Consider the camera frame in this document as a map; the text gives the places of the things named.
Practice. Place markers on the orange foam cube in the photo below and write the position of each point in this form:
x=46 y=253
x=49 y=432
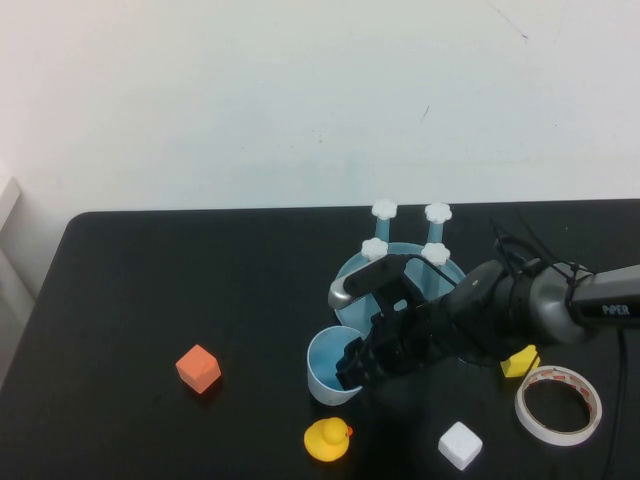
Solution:
x=197 y=370

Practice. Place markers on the yellow foam cube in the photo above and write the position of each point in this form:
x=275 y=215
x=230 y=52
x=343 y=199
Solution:
x=520 y=366

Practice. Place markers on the yellow rubber duck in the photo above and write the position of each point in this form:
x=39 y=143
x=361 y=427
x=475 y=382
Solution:
x=325 y=445

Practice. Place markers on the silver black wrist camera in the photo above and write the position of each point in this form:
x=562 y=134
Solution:
x=370 y=277

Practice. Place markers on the light blue plastic cup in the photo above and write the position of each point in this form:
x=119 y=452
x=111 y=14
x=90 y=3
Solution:
x=322 y=365

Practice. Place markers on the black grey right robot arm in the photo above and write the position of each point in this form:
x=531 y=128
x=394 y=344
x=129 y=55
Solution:
x=600 y=300

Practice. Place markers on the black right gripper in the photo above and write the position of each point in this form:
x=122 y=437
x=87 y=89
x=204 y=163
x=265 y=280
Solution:
x=415 y=335

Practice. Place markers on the white tape roll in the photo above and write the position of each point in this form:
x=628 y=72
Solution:
x=555 y=438

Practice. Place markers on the white foam cube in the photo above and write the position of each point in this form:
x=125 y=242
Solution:
x=460 y=445

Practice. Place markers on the blue four-post cup stand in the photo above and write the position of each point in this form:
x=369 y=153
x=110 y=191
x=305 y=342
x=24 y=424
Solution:
x=383 y=230

